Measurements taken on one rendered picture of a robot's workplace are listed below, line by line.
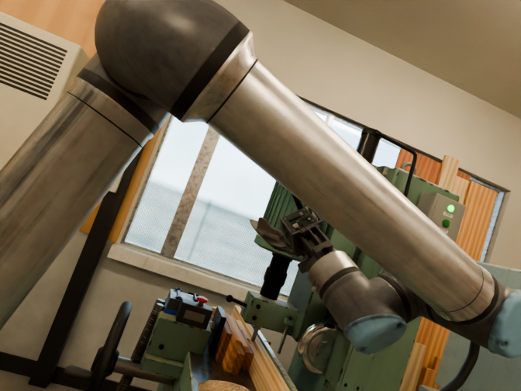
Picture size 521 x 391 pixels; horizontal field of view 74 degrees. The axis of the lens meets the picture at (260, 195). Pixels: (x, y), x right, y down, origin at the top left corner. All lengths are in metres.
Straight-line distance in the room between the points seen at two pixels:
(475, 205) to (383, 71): 1.14
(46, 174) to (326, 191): 0.31
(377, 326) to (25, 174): 0.52
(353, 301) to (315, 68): 2.05
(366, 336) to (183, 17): 0.50
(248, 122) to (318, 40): 2.26
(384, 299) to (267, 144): 0.37
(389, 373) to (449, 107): 2.22
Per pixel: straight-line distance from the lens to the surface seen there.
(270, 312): 0.96
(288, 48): 2.50
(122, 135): 0.46
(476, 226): 2.86
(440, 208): 0.99
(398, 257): 0.44
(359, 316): 0.60
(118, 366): 0.99
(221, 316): 0.96
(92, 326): 2.39
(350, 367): 0.89
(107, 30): 0.39
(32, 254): 0.48
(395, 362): 1.08
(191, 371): 0.85
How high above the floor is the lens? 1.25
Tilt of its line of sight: 5 degrees up
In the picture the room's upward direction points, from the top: 20 degrees clockwise
